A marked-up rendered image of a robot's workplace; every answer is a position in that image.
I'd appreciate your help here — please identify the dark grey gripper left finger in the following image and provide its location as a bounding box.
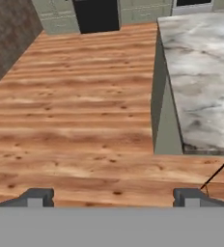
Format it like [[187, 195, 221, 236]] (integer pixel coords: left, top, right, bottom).
[[0, 187, 55, 208]]

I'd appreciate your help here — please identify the black fridge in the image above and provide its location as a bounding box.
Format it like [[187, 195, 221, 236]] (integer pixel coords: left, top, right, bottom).
[[71, 0, 122, 35]]

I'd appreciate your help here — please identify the pale green island counter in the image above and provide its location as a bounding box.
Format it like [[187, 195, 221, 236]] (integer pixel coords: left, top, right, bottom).
[[150, 12, 224, 156]]

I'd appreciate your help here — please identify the pale green cupboard run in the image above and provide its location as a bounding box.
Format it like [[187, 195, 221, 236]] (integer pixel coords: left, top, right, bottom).
[[31, 0, 224, 36]]

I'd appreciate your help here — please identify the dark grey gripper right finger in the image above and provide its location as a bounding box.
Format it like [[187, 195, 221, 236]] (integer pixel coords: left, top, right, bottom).
[[172, 187, 224, 208]]

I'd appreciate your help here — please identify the thin black stool leg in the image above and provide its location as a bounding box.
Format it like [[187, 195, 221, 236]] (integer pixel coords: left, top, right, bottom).
[[199, 154, 224, 198]]

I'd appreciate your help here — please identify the white oven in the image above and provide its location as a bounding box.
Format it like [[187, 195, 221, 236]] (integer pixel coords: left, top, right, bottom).
[[170, 0, 214, 17]]

